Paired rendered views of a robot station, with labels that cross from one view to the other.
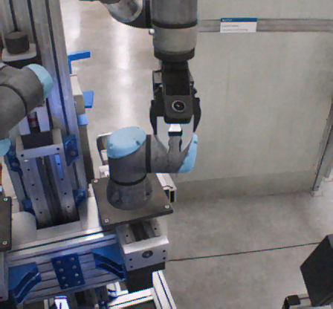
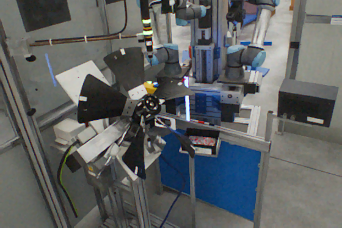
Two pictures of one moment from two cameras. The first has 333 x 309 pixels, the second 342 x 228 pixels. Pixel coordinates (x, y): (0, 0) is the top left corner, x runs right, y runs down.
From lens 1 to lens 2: 1.19 m
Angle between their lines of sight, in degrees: 36
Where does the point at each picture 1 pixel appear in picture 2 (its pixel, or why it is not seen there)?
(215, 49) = (325, 34)
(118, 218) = (224, 80)
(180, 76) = (235, 7)
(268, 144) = not seen: outside the picture
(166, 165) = (247, 60)
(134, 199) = (232, 74)
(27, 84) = (196, 8)
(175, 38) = not seen: outside the picture
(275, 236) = not seen: outside the picture
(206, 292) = (278, 176)
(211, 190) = (312, 131)
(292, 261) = not seen: outside the picture
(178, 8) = not seen: outside the picture
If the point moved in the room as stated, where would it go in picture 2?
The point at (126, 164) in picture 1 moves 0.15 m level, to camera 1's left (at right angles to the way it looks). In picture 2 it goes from (232, 57) to (214, 54)
